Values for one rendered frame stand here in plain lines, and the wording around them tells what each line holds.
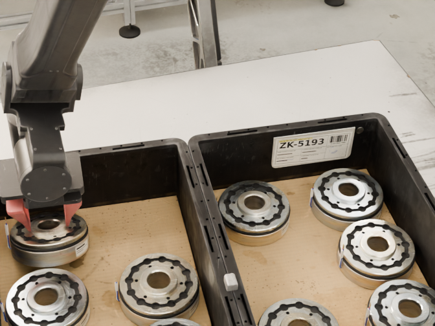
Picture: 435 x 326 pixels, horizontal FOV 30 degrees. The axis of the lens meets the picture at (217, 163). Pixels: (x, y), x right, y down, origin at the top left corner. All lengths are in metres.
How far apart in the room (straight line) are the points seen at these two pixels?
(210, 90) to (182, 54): 1.33
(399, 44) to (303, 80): 1.47
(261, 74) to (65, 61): 0.88
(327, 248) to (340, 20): 2.12
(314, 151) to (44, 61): 0.52
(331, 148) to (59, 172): 0.47
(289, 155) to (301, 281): 0.20
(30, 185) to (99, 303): 0.23
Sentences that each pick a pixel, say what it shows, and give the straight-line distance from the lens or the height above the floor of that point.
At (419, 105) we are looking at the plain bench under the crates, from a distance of 1.65.
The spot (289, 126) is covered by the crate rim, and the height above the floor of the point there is 0.93.
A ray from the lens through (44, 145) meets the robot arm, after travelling 0.91.
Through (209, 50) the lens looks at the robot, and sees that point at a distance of 1.82.
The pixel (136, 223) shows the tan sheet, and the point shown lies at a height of 0.83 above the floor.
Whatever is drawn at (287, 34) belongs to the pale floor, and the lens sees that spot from 3.08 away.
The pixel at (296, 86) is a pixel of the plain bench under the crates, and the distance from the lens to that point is 1.65.
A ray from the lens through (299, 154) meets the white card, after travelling 1.21.
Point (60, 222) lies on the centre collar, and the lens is 1.12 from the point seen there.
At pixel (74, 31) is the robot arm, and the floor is 1.27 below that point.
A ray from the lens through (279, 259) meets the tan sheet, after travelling 1.13.
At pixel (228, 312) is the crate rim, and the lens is 0.94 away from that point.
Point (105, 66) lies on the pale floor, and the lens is 2.90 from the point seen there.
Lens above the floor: 1.68
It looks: 42 degrees down
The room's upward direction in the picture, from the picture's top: 2 degrees clockwise
